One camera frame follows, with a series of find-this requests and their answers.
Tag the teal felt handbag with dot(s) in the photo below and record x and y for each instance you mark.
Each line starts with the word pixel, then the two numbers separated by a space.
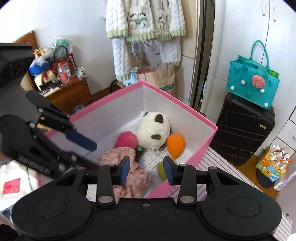
pixel 252 81

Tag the colourful milk bottle pack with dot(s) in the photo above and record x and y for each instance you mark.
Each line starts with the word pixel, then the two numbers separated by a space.
pixel 274 163

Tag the brown paper bag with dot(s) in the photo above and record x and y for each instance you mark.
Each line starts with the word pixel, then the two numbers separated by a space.
pixel 161 76

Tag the green sponge egg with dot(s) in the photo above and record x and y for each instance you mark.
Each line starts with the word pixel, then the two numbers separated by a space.
pixel 161 171

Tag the striped table cloth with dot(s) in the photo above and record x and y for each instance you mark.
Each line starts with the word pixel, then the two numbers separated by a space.
pixel 159 219

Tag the white fluffy robe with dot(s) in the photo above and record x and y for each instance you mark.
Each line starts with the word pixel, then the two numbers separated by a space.
pixel 161 22

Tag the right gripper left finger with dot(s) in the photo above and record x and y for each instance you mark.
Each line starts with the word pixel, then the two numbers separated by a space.
pixel 60 207

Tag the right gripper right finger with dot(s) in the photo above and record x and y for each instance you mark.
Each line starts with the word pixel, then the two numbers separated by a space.
pixel 226 204

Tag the white round plush toy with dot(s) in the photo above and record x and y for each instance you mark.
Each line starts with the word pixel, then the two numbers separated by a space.
pixel 153 131

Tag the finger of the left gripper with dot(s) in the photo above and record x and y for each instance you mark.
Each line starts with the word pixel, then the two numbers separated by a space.
pixel 25 143
pixel 54 118

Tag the red fluffy pouch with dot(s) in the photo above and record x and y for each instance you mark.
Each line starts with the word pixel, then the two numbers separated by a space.
pixel 126 139

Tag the pink storage box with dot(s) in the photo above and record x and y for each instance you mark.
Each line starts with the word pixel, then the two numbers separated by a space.
pixel 104 120

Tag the grey three-door wardrobe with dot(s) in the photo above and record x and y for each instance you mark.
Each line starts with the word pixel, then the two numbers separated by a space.
pixel 265 31

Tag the black suitcase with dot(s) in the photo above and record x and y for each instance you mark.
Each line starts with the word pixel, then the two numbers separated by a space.
pixel 242 128

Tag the black clothes rack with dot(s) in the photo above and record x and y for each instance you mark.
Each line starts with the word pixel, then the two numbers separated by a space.
pixel 203 48

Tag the floral pink cloth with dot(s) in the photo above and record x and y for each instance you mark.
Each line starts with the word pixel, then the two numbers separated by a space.
pixel 138 179

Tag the wooden nightstand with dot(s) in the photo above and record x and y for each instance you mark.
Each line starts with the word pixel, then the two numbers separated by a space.
pixel 72 94

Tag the red mesh basket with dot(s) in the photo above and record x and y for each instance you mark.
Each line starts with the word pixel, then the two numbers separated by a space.
pixel 67 61

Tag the orange sponge egg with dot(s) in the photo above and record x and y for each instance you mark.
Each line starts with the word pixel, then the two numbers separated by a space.
pixel 176 145

